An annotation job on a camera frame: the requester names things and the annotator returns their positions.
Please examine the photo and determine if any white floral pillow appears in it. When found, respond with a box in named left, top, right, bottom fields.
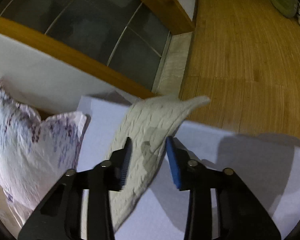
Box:
left=0, top=79, right=87, bottom=225

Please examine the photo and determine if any beige cable-knit sweater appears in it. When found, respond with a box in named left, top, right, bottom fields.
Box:
left=108, top=95, right=210, bottom=231

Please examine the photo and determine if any wooden framed glass door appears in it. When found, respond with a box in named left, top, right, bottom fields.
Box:
left=0, top=0, right=196, bottom=98

